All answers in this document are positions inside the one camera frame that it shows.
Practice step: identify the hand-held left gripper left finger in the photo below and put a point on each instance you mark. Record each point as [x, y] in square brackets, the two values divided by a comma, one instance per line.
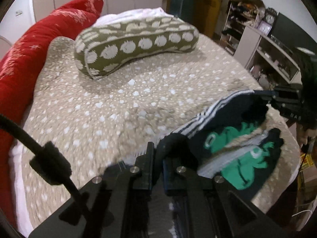
[148, 171]

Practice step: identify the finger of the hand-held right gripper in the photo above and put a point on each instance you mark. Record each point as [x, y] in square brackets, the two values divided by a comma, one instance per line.
[266, 95]

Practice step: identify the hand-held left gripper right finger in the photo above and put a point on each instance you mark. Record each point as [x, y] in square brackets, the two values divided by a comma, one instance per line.
[171, 178]

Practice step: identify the navy pants with green frogs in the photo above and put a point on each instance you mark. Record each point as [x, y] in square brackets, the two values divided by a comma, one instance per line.
[230, 119]

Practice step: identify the white shelf unit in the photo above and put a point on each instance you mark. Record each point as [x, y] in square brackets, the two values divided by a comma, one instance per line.
[262, 47]

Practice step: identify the yellow box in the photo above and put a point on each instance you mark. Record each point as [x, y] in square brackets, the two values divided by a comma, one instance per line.
[308, 161]

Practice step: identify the framed picture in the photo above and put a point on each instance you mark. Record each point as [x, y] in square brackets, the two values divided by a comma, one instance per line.
[264, 27]

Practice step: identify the black screen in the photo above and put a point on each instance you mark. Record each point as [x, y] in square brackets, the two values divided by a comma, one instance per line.
[292, 32]

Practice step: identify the beige spotted bedspread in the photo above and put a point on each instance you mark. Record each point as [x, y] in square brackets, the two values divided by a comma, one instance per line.
[111, 109]

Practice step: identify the round clock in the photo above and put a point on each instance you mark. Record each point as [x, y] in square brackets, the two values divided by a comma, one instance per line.
[270, 17]

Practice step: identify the olive pillow with white dots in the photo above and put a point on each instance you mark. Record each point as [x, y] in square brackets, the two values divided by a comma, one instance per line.
[138, 42]

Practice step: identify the white bed sheet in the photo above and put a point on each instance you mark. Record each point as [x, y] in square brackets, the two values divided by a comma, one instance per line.
[133, 13]

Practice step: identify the red blanket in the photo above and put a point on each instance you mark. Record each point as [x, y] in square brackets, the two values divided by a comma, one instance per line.
[37, 54]

